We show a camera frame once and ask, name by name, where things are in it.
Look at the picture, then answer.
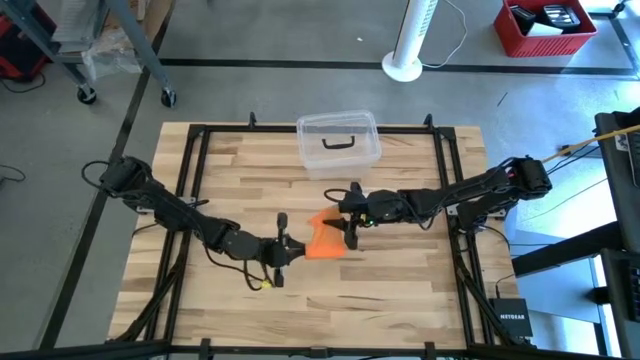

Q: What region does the black floor cable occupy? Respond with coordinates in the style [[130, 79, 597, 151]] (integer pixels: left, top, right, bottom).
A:
[[0, 163, 28, 185]]

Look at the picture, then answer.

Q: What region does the red and black case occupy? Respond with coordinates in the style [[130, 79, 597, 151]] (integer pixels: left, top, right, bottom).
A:
[[0, 12, 57, 81]]

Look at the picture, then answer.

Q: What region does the grey metal wheeled cart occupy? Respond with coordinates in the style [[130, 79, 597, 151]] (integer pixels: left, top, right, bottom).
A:
[[0, 0, 177, 109]]

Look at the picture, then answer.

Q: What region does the white paper sheet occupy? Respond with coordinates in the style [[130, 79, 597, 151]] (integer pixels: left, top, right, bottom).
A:
[[527, 22, 564, 38]]

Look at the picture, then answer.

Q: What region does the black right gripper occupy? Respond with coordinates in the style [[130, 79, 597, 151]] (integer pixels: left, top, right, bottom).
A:
[[322, 182, 384, 250]]

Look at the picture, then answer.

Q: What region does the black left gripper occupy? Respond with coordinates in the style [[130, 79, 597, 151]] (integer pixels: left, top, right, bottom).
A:
[[257, 212, 308, 289]]

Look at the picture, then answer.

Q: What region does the black metal table frame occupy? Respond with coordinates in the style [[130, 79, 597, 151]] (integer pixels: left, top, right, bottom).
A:
[[0, 112, 640, 360]]

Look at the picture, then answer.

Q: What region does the black rectangular device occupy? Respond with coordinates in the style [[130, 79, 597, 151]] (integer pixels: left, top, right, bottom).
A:
[[509, 5, 537, 36]]

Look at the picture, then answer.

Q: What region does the black striped device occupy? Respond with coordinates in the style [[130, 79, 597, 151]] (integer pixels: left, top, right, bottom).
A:
[[542, 4, 581, 27]]

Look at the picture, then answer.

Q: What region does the clear plastic wrap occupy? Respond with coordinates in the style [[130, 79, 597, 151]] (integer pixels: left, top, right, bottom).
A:
[[82, 27, 144, 81]]

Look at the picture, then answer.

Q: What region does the black Netgear network switch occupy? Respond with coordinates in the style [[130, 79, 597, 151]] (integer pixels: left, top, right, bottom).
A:
[[488, 297, 534, 339]]

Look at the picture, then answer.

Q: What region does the brown cardboard sheet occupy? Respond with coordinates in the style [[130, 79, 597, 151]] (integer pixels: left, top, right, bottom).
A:
[[102, 0, 174, 41]]

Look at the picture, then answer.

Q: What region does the white tower fan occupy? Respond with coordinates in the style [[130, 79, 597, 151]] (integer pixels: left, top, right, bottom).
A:
[[381, 0, 440, 84]]

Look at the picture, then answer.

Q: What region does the clear plastic storage bin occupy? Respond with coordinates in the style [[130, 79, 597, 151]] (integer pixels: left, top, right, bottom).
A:
[[295, 110, 384, 181]]

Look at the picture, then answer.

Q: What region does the white fan cable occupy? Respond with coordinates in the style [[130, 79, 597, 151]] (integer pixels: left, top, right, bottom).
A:
[[422, 0, 469, 70]]

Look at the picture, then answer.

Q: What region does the orange elastic bandage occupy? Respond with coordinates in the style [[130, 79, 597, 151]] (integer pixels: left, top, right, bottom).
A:
[[304, 207, 350, 261]]

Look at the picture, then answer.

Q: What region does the black cable with yellow tag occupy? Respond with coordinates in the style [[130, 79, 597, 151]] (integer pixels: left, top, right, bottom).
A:
[[202, 244, 275, 292]]

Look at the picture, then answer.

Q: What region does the black desk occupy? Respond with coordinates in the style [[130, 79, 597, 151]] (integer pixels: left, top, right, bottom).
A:
[[512, 107, 640, 360]]

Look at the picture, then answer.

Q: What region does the red plastic crate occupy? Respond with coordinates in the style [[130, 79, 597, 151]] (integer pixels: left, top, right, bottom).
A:
[[493, 0, 599, 59]]

